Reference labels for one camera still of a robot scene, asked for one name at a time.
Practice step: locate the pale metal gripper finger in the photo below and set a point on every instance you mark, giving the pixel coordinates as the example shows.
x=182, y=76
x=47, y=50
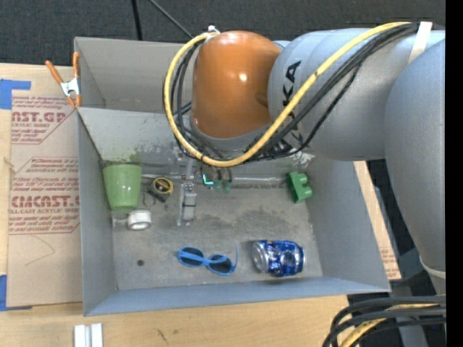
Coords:
x=189, y=204
x=180, y=208

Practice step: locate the white tape roll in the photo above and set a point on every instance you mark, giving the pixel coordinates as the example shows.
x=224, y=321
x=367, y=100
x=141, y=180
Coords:
x=139, y=219

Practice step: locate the green plastic cup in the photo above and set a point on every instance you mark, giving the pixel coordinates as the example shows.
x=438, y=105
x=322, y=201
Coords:
x=122, y=186

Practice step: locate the blue sunglasses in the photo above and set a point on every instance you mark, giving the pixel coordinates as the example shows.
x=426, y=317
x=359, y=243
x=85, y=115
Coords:
x=220, y=264

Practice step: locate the grey metal bin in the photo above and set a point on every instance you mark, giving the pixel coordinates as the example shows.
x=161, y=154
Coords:
x=217, y=295

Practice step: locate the crushed blue drink can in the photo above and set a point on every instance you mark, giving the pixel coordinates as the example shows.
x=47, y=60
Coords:
x=278, y=259

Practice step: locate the green toy brick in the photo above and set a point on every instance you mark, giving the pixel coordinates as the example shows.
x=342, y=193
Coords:
x=298, y=186

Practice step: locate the brown cardboard board, red print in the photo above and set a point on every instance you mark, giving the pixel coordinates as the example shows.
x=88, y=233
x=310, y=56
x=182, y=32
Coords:
x=43, y=259

